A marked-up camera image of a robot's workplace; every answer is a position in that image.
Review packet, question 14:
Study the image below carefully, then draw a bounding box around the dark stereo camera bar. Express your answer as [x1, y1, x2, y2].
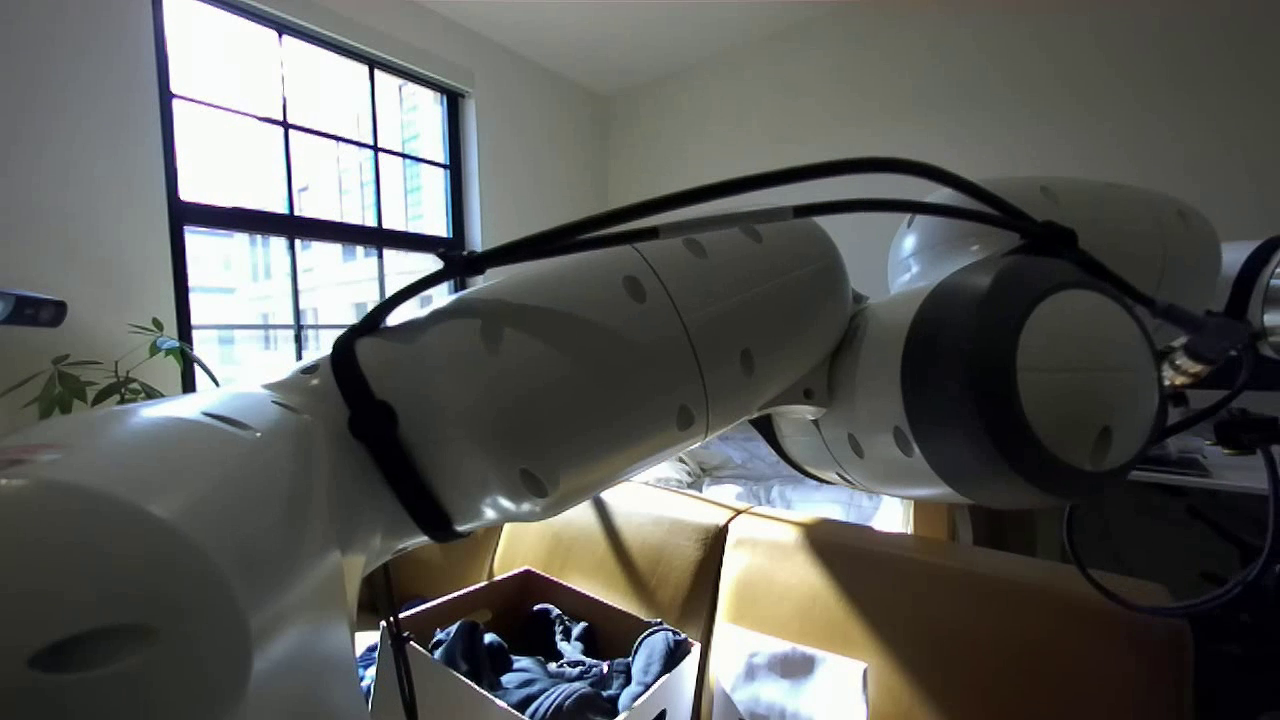
[0, 288, 70, 333]

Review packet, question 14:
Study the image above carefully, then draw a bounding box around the black velcro strap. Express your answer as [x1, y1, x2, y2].
[328, 330, 465, 544]

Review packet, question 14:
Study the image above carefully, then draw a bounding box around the white desk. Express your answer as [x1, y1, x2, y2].
[1124, 451, 1280, 501]

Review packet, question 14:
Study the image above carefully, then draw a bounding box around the dark blue clothing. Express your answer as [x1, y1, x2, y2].
[422, 602, 696, 720]

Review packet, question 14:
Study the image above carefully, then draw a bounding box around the black framed grid window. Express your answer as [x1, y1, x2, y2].
[153, 0, 470, 398]

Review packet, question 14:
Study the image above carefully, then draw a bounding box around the green leafy houseplant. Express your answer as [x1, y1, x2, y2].
[0, 313, 224, 429]

